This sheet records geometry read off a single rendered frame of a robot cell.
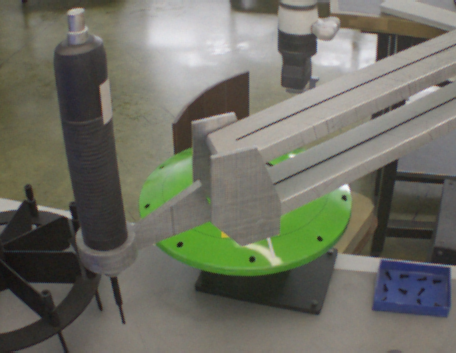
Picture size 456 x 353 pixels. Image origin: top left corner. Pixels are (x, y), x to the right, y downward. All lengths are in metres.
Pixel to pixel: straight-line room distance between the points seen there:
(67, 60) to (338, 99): 0.21
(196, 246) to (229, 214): 0.36
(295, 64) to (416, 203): 1.67
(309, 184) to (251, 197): 0.05
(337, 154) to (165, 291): 0.53
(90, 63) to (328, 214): 0.55
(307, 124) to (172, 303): 0.56
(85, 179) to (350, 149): 0.22
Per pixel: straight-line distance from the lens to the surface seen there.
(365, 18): 1.92
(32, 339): 0.85
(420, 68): 0.51
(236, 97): 1.67
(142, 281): 1.01
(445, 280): 1.04
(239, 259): 0.82
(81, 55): 0.40
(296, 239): 0.84
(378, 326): 0.95
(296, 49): 1.15
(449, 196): 1.35
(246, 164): 0.46
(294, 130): 0.47
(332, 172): 0.51
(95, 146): 0.43
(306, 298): 0.97
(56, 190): 2.86
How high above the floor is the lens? 1.62
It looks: 35 degrees down
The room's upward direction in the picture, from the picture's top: straight up
